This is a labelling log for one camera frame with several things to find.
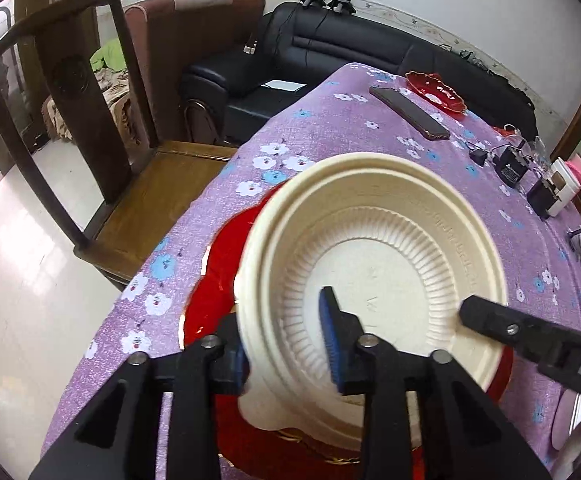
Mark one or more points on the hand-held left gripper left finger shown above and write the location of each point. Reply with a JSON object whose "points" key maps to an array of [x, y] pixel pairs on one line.
{"points": [[220, 370]]}

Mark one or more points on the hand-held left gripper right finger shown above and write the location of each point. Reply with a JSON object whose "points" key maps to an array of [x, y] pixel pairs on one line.
{"points": [[331, 340]]}

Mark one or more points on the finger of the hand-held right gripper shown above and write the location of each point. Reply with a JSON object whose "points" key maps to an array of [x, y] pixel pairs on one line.
{"points": [[495, 322]]}

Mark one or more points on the red ribbed glass plate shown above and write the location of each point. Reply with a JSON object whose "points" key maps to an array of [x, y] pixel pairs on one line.
{"points": [[195, 320]]}

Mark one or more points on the beige plastic bowl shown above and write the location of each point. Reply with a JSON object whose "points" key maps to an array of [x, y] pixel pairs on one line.
{"points": [[380, 240]]}

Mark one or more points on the red glass plate white label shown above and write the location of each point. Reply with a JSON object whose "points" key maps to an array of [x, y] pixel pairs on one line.
{"points": [[225, 255]]}

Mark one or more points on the black box red label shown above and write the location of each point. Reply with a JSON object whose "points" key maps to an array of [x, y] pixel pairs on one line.
{"points": [[545, 199]]}

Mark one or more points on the black electronic box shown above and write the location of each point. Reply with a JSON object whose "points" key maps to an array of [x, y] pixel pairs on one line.
{"points": [[512, 166]]}

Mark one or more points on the white plastic jar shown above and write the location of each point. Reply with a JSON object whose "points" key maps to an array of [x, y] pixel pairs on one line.
{"points": [[562, 180]]}

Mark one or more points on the black charger adapter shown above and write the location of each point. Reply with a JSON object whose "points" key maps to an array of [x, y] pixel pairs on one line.
{"points": [[477, 156]]}

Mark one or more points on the black smartphone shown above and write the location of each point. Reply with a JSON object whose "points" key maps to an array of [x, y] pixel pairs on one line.
{"points": [[410, 112]]}

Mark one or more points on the small red glass plate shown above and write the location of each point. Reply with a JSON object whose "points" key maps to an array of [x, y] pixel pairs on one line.
{"points": [[438, 91]]}

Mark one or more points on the white paper sheet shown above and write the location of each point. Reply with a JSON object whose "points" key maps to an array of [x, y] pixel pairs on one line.
{"points": [[284, 86]]}

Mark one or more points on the patterned blanket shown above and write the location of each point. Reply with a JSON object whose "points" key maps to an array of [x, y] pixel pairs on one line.
{"points": [[115, 105]]}

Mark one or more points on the black leather sofa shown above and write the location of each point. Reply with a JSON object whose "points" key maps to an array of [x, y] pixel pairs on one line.
{"points": [[350, 45]]}

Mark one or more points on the brown padded chair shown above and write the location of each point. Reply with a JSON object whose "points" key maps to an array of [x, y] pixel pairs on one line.
{"points": [[190, 60]]}

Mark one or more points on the dark wooden chair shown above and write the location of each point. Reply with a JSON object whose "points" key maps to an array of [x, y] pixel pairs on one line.
{"points": [[70, 90]]}

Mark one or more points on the green cloth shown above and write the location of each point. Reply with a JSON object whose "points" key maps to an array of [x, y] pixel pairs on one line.
{"points": [[108, 56]]}

